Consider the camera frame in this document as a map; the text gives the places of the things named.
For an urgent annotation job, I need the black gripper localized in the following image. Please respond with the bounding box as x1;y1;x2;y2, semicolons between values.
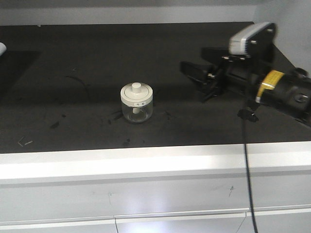
180;47;264;102

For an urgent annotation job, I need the glass jar with white lid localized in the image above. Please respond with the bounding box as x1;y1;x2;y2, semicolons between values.
120;82;153;123

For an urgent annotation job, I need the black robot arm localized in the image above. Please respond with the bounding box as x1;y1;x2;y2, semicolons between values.
180;48;311;126

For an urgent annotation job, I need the white fume hood base cabinet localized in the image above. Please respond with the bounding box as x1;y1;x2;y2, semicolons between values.
0;142;311;233

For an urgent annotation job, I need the white cylinder at left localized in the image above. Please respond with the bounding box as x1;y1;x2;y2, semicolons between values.
0;42;7;56

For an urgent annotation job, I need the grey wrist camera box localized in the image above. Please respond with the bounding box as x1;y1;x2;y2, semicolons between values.
228;22;276;57

